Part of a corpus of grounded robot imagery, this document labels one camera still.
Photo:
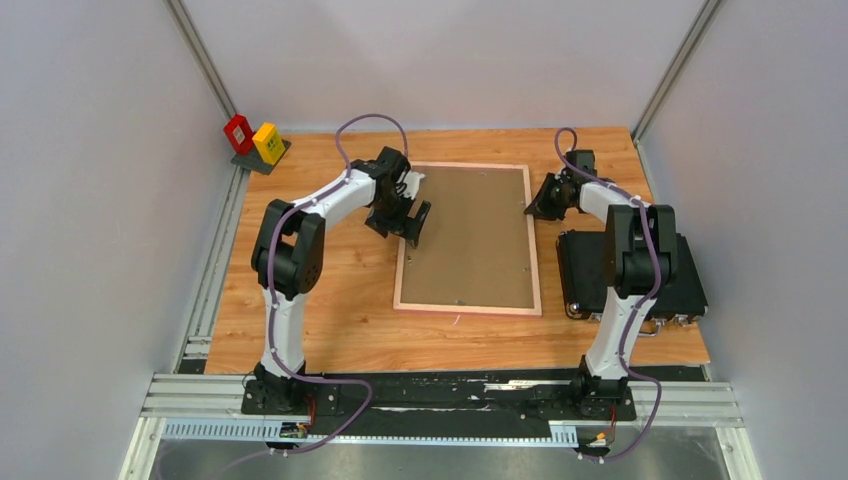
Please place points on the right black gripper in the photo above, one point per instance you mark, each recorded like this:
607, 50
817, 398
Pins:
542, 208

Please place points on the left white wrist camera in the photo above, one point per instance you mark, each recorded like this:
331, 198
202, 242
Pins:
411, 184

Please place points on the grey backing board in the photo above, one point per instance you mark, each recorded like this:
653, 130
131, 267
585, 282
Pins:
470, 238

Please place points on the black poker chip case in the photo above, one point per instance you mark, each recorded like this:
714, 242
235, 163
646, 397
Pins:
584, 286

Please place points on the wooden picture frame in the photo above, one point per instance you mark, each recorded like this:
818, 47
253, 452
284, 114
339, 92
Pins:
401, 305

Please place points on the red small box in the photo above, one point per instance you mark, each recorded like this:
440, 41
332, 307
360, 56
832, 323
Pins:
239, 134

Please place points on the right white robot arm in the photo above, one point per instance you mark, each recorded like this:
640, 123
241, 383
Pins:
640, 256

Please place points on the yellow small box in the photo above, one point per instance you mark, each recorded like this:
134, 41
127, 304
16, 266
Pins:
269, 144

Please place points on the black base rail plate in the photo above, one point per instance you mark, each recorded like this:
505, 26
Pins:
488, 404

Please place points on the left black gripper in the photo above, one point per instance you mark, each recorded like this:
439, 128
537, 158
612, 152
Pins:
405, 226

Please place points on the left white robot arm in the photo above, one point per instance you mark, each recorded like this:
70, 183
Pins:
288, 258

